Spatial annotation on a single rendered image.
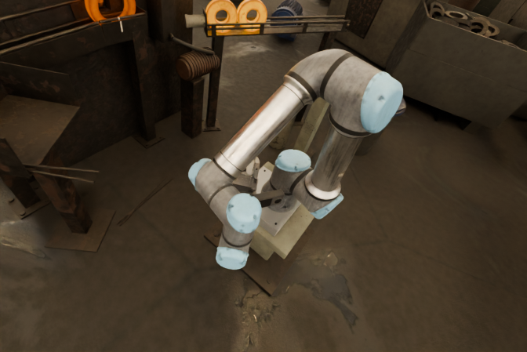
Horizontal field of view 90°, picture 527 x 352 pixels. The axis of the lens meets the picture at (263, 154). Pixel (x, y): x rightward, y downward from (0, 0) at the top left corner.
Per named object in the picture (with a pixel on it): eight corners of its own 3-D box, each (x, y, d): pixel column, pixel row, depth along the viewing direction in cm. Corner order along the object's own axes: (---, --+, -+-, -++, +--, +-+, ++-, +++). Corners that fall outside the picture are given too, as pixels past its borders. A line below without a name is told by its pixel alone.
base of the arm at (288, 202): (301, 194, 111) (309, 179, 105) (286, 219, 101) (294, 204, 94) (270, 176, 115) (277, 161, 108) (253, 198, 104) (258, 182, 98)
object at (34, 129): (35, 260, 104) (-111, 121, 53) (70, 203, 122) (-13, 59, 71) (90, 266, 107) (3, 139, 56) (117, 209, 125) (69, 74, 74)
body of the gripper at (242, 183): (233, 168, 80) (224, 198, 71) (261, 173, 81) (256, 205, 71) (230, 184, 85) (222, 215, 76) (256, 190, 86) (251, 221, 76)
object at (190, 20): (185, 24, 129) (183, 12, 124) (204, 24, 131) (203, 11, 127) (187, 30, 125) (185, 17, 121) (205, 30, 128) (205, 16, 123)
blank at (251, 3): (236, -3, 125) (238, -1, 123) (267, -3, 130) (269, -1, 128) (235, 30, 137) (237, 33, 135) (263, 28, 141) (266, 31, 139)
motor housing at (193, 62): (175, 132, 167) (172, 51, 129) (201, 117, 181) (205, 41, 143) (190, 143, 163) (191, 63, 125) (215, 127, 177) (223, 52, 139)
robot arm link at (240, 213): (211, 189, 57) (206, 217, 64) (242, 227, 52) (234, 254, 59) (240, 176, 62) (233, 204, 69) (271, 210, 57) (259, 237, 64)
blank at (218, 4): (203, -4, 121) (205, -1, 119) (237, -3, 125) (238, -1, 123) (205, 30, 133) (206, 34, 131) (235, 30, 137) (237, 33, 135)
